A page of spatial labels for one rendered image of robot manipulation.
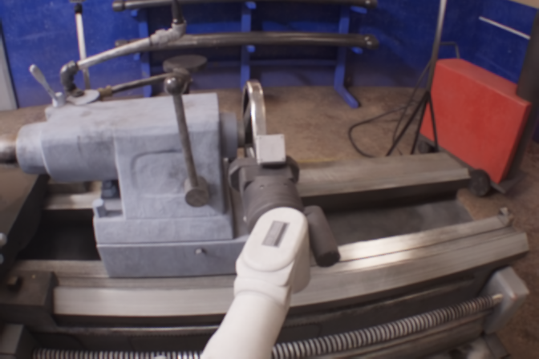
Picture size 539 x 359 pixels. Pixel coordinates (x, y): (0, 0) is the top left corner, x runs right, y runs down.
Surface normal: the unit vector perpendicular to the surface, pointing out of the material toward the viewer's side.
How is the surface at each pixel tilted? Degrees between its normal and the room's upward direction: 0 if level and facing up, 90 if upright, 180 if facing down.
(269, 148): 60
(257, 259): 9
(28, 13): 90
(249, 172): 0
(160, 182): 70
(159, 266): 90
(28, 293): 0
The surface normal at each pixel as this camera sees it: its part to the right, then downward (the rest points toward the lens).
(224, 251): 0.17, 0.53
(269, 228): -0.11, -0.83
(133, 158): 0.17, 0.30
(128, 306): 0.12, -0.38
